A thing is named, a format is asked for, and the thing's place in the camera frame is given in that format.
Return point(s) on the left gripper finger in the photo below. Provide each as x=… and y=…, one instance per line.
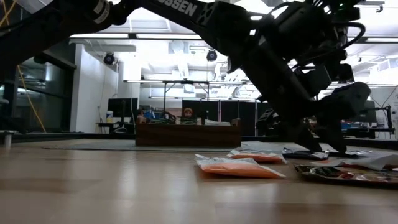
x=298, y=133
x=311, y=140

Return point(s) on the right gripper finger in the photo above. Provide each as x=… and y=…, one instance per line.
x=337, y=137

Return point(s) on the black computer monitor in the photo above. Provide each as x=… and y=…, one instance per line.
x=122, y=107
x=371, y=115

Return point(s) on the person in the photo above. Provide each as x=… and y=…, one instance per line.
x=188, y=112

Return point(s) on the brown wooden box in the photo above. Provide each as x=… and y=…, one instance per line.
x=186, y=135

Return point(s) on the white plastic tub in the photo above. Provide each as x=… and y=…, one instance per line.
x=109, y=117

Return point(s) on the dark background desk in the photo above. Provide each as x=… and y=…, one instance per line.
x=105, y=124

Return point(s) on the grey striped mat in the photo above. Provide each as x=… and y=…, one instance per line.
x=93, y=145

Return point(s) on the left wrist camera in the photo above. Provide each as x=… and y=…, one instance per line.
x=314, y=81

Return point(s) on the black ceiling camera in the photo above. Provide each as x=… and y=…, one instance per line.
x=211, y=55
x=109, y=58

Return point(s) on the black background rig frame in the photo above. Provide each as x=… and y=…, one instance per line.
x=186, y=82

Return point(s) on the white cylindrical post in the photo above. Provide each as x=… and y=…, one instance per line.
x=7, y=140

